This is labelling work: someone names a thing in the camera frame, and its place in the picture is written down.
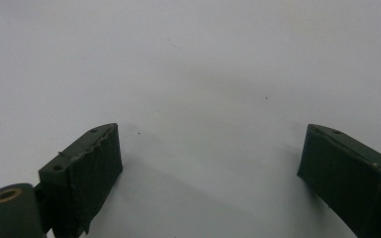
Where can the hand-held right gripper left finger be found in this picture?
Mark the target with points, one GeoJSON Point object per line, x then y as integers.
{"type": "Point", "coordinates": [86, 175]}

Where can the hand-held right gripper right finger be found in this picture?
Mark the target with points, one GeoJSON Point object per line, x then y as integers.
{"type": "Point", "coordinates": [350, 180]}

